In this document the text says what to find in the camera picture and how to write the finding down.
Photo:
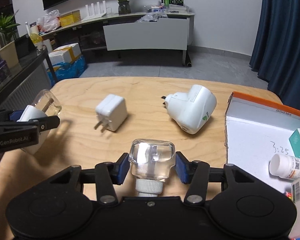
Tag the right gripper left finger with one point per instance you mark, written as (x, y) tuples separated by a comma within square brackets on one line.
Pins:
[(108, 174)]

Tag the yellow cardboard box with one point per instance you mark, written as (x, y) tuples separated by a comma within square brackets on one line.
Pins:
[(70, 18)]

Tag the red playing card box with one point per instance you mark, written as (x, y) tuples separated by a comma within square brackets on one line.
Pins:
[(288, 194)]

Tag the white tv console cabinet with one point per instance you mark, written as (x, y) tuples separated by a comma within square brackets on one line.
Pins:
[(115, 32)]

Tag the blue plastic bag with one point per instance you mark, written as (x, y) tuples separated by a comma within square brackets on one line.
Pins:
[(70, 70)]

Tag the white router with antennas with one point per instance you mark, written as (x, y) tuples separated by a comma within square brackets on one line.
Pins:
[(95, 11)]

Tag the clear liquid refill bottle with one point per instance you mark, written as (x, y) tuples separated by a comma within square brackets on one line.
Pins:
[(151, 161)]

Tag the white yellow floor box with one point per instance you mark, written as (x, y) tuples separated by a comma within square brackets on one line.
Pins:
[(65, 54)]

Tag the white plastic bag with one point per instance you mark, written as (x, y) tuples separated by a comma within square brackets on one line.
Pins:
[(49, 21)]

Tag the blue curtain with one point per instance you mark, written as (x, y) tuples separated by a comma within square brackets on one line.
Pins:
[(276, 53)]

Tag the white pill bottle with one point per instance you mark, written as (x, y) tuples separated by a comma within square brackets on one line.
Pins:
[(285, 167)]

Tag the white plug-in vaporizer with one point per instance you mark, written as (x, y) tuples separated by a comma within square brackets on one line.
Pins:
[(191, 110)]

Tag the white usb charger cube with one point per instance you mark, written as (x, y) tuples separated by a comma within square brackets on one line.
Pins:
[(111, 112)]

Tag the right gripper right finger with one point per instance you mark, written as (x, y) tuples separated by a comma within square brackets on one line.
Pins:
[(196, 174)]

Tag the orange white cardboard box lid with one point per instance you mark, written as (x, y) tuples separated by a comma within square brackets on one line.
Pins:
[(255, 130)]

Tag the black side cabinet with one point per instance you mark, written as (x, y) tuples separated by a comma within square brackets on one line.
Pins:
[(26, 80)]

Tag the white vaporizer with clear bottle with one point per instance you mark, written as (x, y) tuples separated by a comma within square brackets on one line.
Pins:
[(44, 105)]

